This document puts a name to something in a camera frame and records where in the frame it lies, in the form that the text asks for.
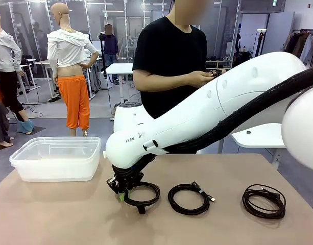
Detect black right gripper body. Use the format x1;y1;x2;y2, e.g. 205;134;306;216
111;165;143;189

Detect black cable with chunky plug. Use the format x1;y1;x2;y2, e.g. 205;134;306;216
124;181;161;214

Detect black usb cable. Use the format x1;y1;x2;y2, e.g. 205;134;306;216
242;184;287;219

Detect person's right forearm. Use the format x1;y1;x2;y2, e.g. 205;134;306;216
132;68;191;91

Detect person's right hand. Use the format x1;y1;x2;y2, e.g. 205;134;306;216
188;70;216;88

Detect clear plastic storage bin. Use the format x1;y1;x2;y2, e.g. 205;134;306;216
9;136;102;182

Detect orange pants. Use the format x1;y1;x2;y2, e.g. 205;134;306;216
57;75;91;130

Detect black floor mat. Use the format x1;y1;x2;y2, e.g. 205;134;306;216
8;125;46;136

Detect white desk with single leg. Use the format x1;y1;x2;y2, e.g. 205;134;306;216
105;63;134;121

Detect blue shoe bag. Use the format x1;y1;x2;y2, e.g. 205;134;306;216
17;119;35;135

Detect black tripod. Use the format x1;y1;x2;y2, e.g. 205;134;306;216
98;33;108;75

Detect person in purple hoodie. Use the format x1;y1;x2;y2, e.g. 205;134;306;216
103;24;119;77

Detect person in black t-shirt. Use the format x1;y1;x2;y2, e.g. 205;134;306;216
132;0;210;154

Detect large white table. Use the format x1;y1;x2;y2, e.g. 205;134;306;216
230;123;287;169

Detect white long sleeve shirt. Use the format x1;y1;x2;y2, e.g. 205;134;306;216
47;29;95;79

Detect white desk behind mannequin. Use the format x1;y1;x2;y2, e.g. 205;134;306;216
34;57;101;101

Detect wooden shoe rack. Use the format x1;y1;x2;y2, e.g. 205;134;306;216
205;57;234;69

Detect small white desk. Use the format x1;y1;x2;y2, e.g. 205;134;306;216
18;58;41;104

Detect black bags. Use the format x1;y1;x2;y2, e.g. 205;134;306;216
234;51;253;62

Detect grey long sleeve shirt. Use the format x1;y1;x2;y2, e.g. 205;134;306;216
0;30;23;73

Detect beige mannequin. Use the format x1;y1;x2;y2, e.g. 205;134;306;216
47;2;100;137

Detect black pole with white head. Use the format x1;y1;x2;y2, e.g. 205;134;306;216
255;29;267;58

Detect beige coat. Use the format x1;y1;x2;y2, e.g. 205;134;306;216
283;32;295;53

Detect grey partition panel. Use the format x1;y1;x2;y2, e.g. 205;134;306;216
262;11;295;56

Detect brown coat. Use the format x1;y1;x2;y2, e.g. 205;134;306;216
292;32;311;59

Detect light grey garment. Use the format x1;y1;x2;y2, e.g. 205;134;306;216
300;33;313;66

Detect black clothes rack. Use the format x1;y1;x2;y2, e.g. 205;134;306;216
283;29;313;67

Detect black cable with grey tie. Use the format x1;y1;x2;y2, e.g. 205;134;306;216
167;181;216;213

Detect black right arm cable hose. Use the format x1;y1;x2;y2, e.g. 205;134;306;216
132;66;313;177

